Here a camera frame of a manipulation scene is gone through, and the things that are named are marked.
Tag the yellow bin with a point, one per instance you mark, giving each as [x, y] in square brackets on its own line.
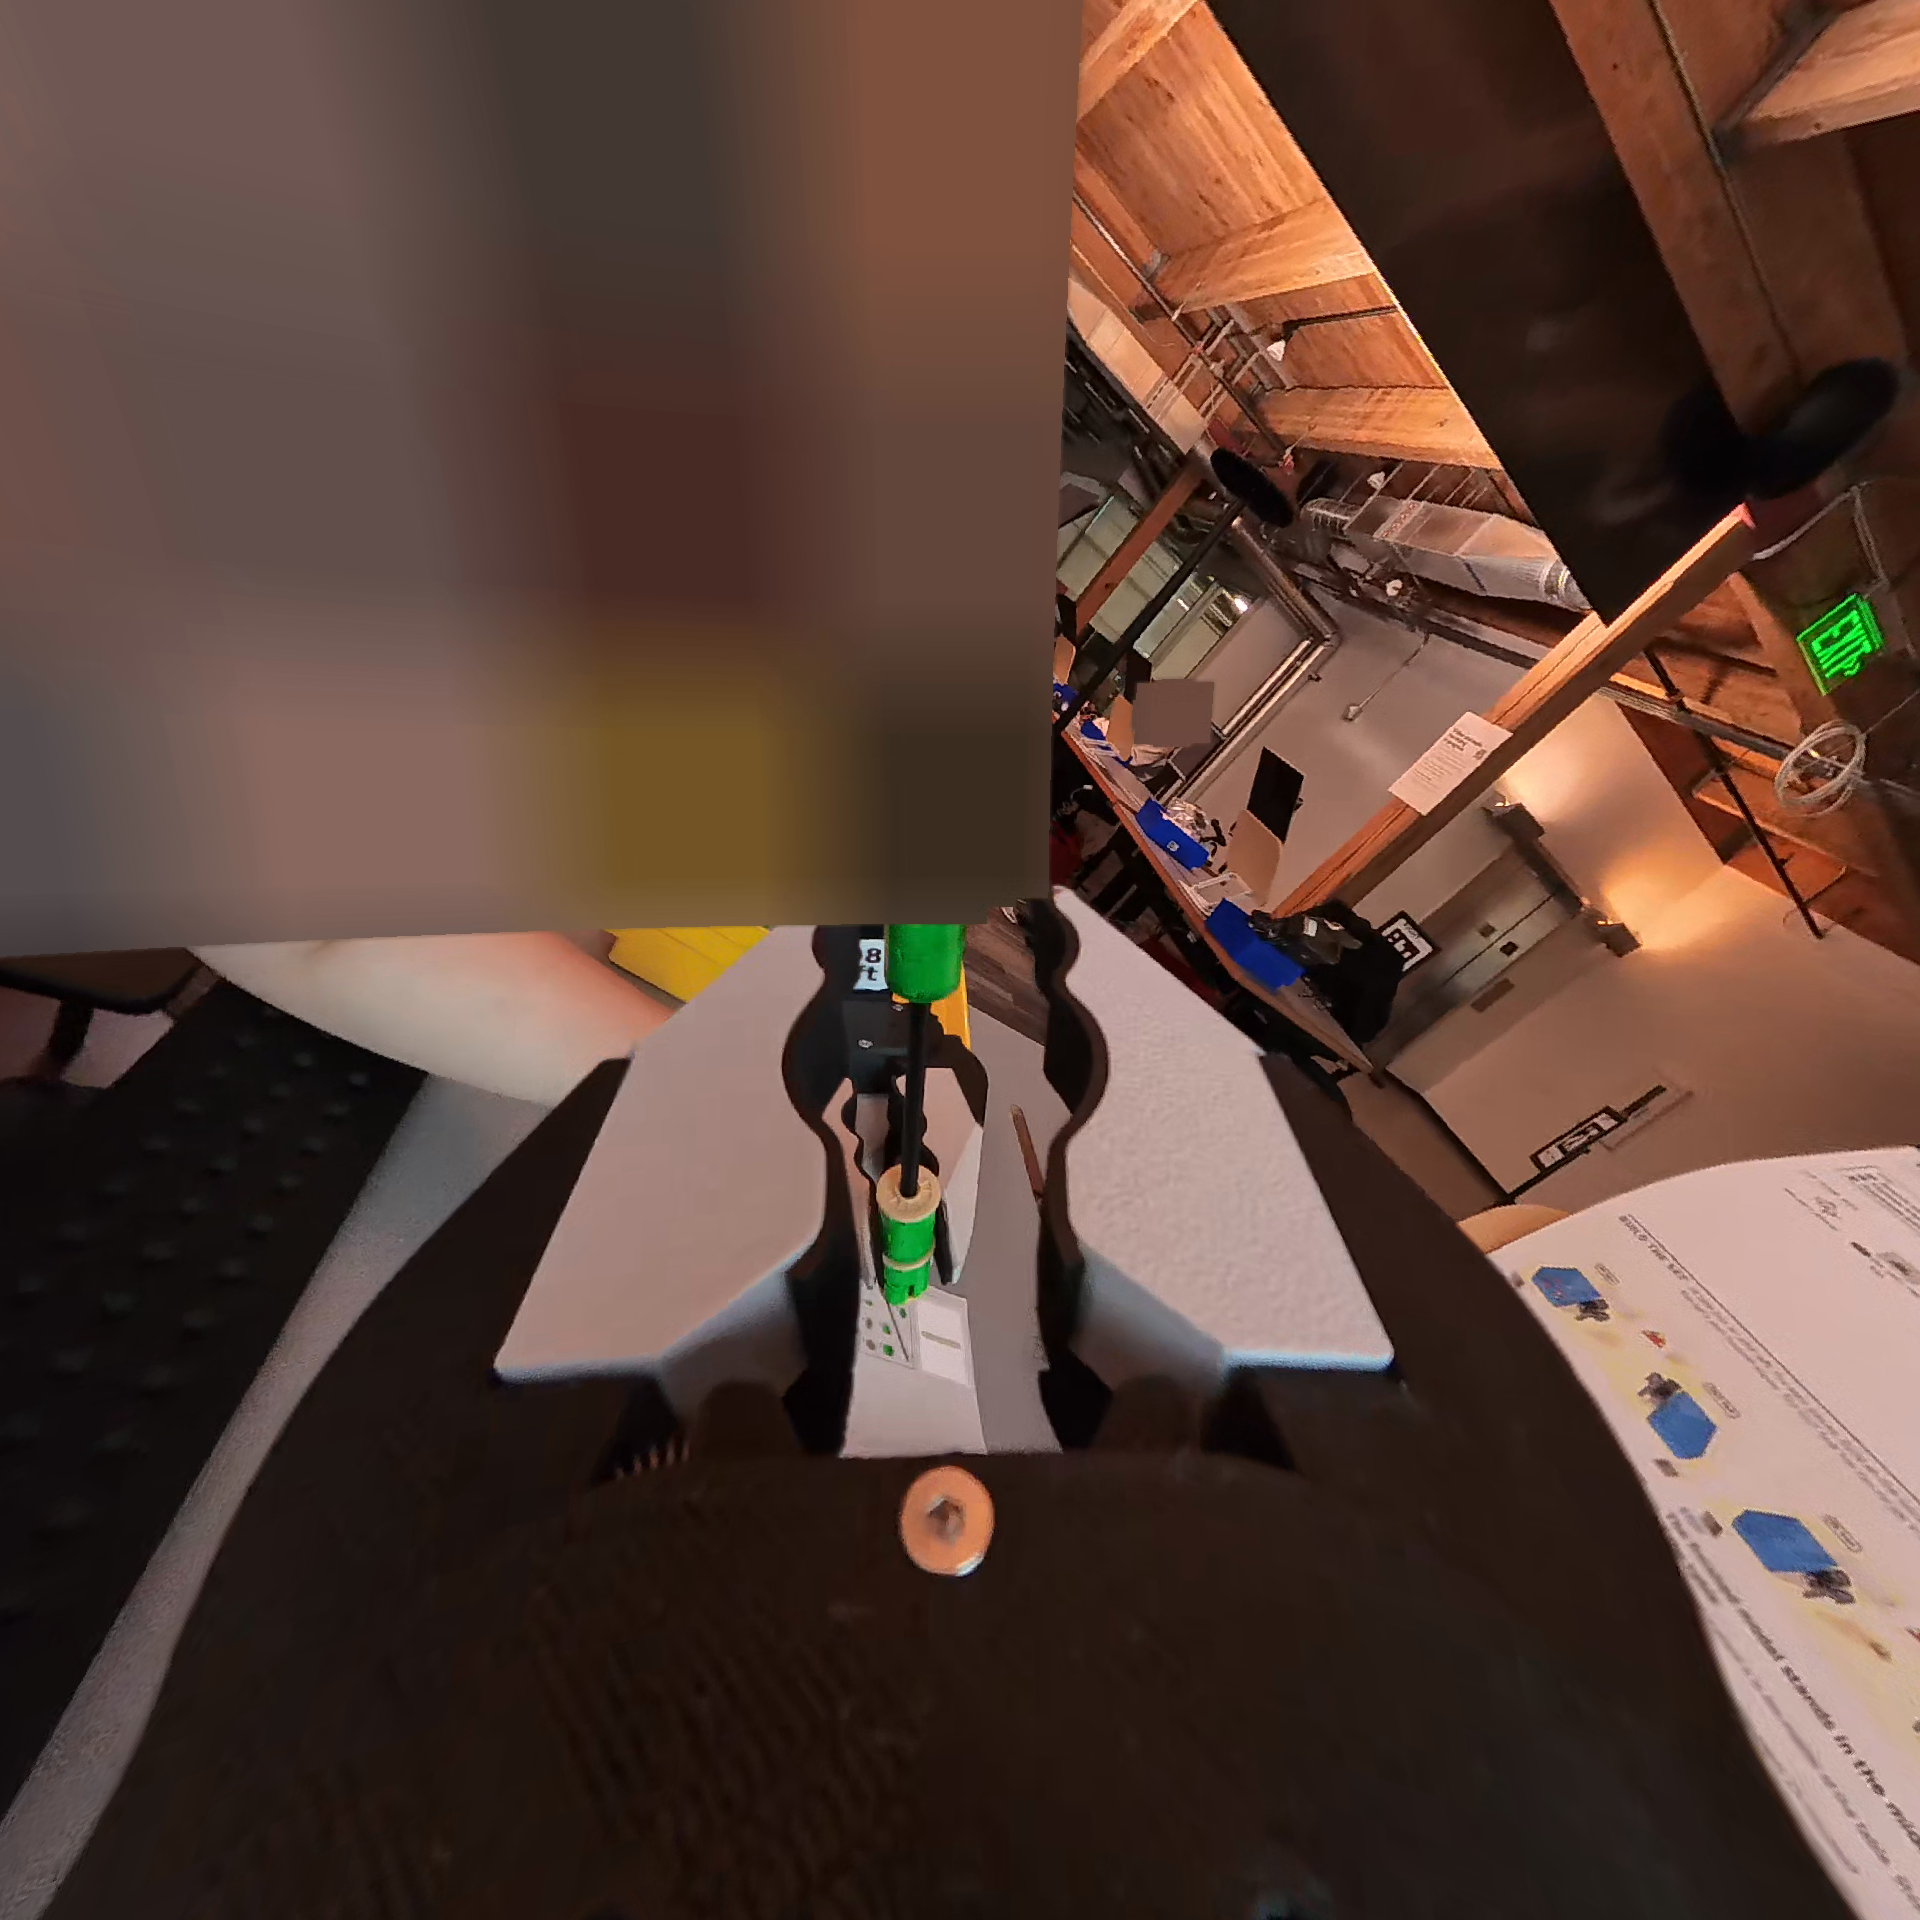
[684, 962]

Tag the black monitor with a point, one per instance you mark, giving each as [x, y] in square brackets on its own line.
[1275, 790]

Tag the white paper notice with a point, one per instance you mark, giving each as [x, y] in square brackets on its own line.
[1447, 763]

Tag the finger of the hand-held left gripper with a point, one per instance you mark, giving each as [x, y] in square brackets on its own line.
[849, 1198]
[965, 1171]

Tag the black toy axle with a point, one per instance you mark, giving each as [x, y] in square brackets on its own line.
[912, 1080]

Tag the blue model instruction sheet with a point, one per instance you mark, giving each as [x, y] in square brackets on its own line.
[1724, 1351]

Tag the tan round toy plate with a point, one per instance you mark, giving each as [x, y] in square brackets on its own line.
[910, 1194]

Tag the small green brick stack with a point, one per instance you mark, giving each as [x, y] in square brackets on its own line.
[905, 1253]

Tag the black white marker tag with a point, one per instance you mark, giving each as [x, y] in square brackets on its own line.
[1403, 943]

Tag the black round ceiling lamp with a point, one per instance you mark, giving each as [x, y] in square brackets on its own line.
[1822, 429]
[1253, 485]

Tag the silver rectangular air duct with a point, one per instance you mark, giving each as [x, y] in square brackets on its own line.
[1440, 546]

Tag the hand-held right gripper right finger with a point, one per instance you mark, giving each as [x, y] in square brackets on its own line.
[1200, 1198]

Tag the white desk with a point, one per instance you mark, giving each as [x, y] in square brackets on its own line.
[338, 1351]

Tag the large blue bin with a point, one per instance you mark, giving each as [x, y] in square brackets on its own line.
[1253, 943]

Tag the wooden post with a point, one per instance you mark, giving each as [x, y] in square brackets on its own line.
[1516, 714]

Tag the small blue bin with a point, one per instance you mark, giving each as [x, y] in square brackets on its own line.
[1173, 837]

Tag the cardboard sheet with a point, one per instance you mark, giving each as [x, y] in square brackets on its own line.
[1259, 863]

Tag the green exit sign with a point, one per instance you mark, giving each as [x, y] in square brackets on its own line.
[1840, 640]

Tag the black dotted mat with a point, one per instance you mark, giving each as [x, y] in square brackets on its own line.
[136, 1273]

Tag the grey metal door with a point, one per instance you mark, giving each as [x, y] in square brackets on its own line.
[1516, 916]

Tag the long wooden work table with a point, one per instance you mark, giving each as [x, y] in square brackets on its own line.
[1154, 899]

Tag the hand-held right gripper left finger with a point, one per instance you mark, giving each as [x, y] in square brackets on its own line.
[674, 1198]

